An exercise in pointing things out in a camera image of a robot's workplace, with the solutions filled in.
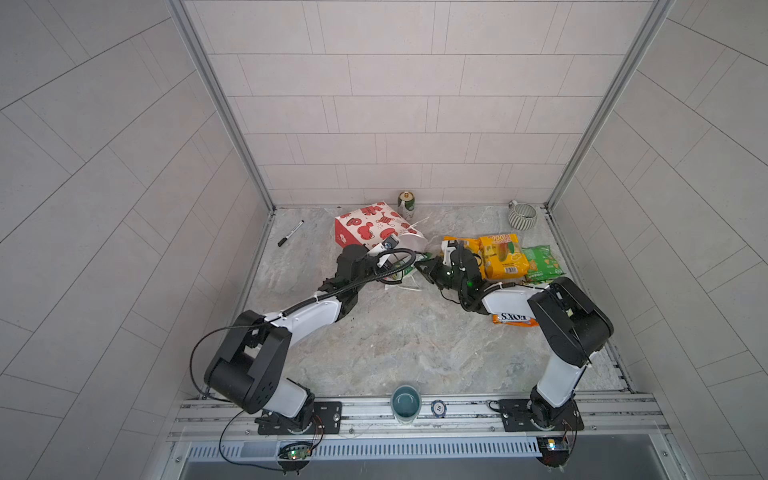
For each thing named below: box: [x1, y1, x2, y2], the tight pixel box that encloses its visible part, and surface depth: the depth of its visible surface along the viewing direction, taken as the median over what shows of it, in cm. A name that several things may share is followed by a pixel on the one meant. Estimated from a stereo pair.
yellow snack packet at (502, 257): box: [479, 233, 530, 280], surface depth 97 cm
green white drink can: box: [397, 191, 415, 218], surface depth 110 cm
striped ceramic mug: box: [508, 200, 538, 231], surface depth 108 cm
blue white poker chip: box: [431, 399, 447, 418], surface depth 74 cm
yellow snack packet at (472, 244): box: [443, 236, 482, 259], surface depth 102 cm
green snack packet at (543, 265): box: [522, 245, 566, 284], surface depth 98 cm
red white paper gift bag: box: [335, 201, 427, 252], surface depth 93 cm
